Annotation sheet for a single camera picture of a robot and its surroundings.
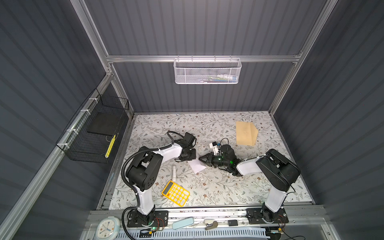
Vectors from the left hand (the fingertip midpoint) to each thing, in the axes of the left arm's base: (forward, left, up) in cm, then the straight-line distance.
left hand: (193, 157), depth 96 cm
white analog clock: (-36, +42, +1) cm, 55 cm away
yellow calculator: (-22, +10, 0) cm, 24 cm away
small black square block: (-37, -18, 0) cm, 41 cm away
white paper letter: (-7, -2, +2) cm, 7 cm away
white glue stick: (-10, +12, 0) cm, 16 cm away
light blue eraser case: (-36, +7, +1) cm, 37 cm away
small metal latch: (-38, -7, +1) cm, 39 cm away
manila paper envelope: (+17, -40, 0) cm, 44 cm away
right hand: (-6, -4, +6) cm, 10 cm away
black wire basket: (-1, +49, +27) cm, 56 cm away
